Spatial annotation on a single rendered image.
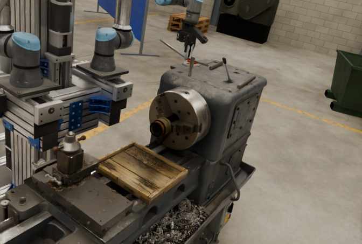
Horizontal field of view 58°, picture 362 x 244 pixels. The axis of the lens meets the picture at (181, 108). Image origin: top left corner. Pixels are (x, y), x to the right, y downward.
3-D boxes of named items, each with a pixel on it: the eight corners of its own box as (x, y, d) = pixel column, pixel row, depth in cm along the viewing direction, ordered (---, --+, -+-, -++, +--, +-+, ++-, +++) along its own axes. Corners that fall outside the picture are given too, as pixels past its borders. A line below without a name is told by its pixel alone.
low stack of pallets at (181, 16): (183, 26, 1036) (186, 12, 1018) (208, 33, 1010) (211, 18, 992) (165, 30, 928) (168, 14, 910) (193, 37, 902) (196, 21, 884)
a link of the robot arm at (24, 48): (29, 68, 150) (29, 39, 145) (4, 61, 152) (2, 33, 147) (45, 62, 161) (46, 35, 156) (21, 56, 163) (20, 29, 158)
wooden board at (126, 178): (133, 146, 181) (133, 140, 179) (187, 176, 165) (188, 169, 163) (91, 167, 157) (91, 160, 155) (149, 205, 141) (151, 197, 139)
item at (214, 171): (176, 196, 284) (196, 105, 249) (225, 225, 263) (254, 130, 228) (130, 234, 236) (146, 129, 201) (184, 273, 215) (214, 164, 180)
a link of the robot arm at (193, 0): (193, -11, 174) (207, -8, 171) (189, 10, 179) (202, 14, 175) (186, -12, 168) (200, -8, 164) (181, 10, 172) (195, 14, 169)
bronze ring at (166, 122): (160, 112, 165) (149, 117, 158) (175, 119, 161) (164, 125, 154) (158, 128, 169) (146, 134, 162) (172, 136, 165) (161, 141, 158)
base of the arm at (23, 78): (2, 79, 158) (1, 59, 154) (32, 74, 170) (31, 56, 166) (21, 90, 151) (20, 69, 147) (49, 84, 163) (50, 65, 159)
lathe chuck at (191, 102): (153, 126, 190) (167, 77, 176) (197, 155, 177) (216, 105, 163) (143, 131, 183) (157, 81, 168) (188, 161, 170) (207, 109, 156)
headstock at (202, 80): (196, 105, 249) (208, 56, 233) (254, 130, 228) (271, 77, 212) (147, 129, 202) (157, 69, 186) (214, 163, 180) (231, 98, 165)
